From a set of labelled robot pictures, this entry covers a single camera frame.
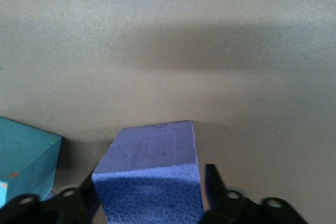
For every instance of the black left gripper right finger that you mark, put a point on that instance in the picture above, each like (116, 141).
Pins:
(236, 211)

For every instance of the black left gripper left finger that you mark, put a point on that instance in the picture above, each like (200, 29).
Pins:
(52, 211)

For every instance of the teal foam cube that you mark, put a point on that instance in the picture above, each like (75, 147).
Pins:
(26, 155)

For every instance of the brown table cover sheet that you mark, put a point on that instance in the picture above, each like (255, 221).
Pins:
(168, 51)

